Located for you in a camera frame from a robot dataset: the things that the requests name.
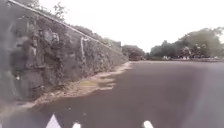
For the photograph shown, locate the grey asphalt road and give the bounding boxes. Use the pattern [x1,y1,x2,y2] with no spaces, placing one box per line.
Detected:
[0,60,224,128]

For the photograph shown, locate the row of trees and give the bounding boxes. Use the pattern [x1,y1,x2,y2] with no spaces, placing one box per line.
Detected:
[145,27,224,61]

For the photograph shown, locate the robot's own part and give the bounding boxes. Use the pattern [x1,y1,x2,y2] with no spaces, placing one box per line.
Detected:
[72,122,82,128]
[143,120,154,128]

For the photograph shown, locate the pale pipe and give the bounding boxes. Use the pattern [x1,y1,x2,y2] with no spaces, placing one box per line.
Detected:
[79,36,88,65]

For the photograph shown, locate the dark bush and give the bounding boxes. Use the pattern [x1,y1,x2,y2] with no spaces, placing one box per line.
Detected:
[121,44,147,62]

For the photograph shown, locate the tall rough stone wall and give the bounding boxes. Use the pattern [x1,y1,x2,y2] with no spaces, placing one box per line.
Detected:
[0,0,129,104]

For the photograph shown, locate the low kerb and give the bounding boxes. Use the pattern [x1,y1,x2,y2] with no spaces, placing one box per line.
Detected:
[166,57,224,63]

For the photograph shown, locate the sandy dirt verge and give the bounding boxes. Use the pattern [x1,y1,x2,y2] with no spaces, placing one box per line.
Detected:
[0,61,133,116]

